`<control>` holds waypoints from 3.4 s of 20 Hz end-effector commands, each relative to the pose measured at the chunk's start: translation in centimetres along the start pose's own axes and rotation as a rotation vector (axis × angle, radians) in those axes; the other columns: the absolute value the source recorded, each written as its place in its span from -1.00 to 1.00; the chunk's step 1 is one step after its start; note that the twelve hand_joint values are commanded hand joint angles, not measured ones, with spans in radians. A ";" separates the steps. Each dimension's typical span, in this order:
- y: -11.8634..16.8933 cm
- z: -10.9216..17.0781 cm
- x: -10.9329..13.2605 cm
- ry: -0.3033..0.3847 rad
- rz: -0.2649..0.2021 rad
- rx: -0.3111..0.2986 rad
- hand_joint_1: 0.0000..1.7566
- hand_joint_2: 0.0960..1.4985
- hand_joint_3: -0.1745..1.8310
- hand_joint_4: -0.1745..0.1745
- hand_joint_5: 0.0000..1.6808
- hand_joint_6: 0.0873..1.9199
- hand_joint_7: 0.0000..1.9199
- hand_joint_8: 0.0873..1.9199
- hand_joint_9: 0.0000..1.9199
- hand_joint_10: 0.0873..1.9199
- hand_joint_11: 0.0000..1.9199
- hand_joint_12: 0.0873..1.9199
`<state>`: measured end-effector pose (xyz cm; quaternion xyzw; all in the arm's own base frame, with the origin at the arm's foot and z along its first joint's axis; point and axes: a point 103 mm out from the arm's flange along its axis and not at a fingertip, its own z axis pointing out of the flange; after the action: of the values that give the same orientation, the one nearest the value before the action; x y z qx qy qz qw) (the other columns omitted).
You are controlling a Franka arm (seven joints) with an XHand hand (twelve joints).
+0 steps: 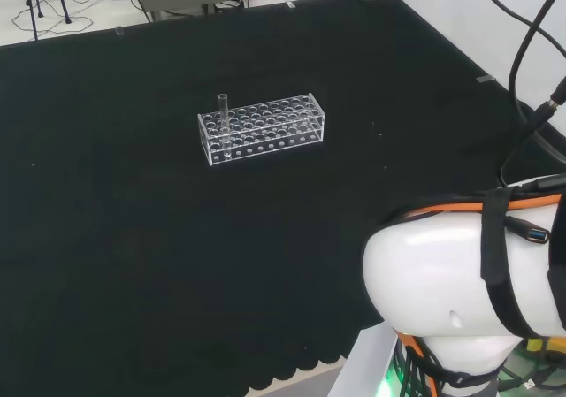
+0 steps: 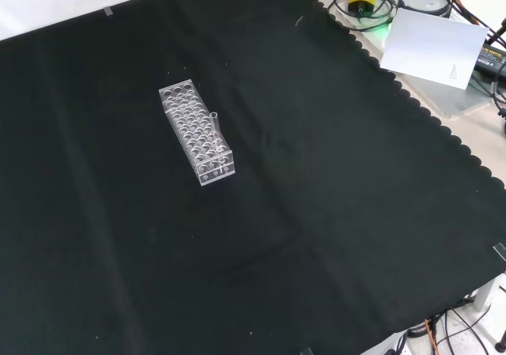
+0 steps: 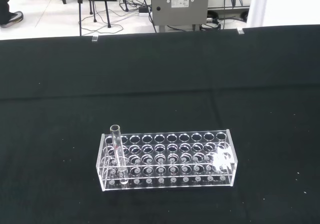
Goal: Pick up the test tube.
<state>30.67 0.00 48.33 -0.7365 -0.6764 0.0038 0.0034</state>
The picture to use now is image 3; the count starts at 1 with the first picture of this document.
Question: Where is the grey metal cabinet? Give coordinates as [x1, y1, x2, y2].
[150, 0, 210, 33]

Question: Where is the pale board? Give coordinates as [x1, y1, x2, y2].
[246, 0, 320, 28]

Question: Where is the grey floor cable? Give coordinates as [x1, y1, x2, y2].
[79, 8, 141, 34]

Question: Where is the black white power adapter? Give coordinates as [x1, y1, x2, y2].
[138, 6, 151, 18]

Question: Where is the black tripod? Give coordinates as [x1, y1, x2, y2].
[76, 0, 113, 36]

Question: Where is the person's leg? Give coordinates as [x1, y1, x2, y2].
[0, 0, 25, 29]

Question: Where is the clear plastic test tube rack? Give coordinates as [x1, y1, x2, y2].
[95, 129, 237, 192]

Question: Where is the black bench cloth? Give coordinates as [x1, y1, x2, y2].
[0, 24, 320, 224]

